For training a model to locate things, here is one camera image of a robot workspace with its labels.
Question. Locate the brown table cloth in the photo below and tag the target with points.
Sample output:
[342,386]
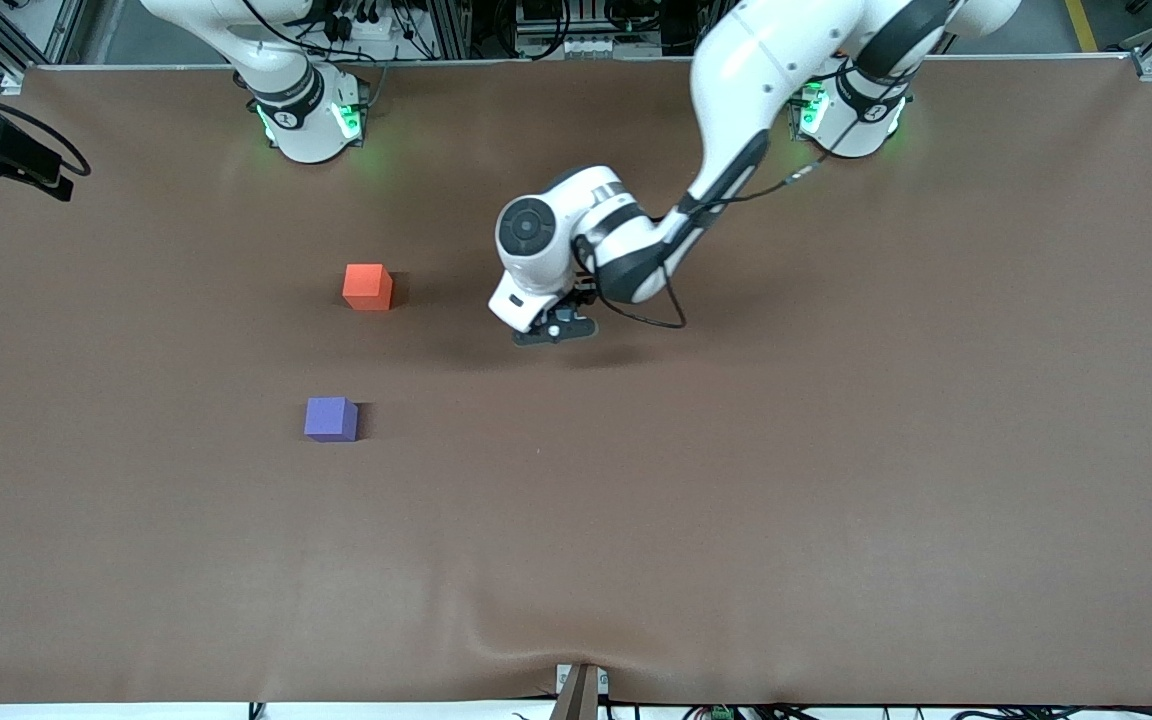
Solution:
[636,500]

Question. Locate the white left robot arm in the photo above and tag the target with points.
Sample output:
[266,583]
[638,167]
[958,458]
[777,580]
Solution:
[736,80]

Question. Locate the purple block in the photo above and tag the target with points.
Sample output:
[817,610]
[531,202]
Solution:
[330,419]

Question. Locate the white power strip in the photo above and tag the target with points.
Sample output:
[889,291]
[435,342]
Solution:
[596,46]

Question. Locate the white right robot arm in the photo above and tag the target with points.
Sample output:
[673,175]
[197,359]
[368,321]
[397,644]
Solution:
[306,125]

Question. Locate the orange block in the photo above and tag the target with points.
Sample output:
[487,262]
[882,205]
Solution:
[367,288]

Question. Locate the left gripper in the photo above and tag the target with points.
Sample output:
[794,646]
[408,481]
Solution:
[583,296]

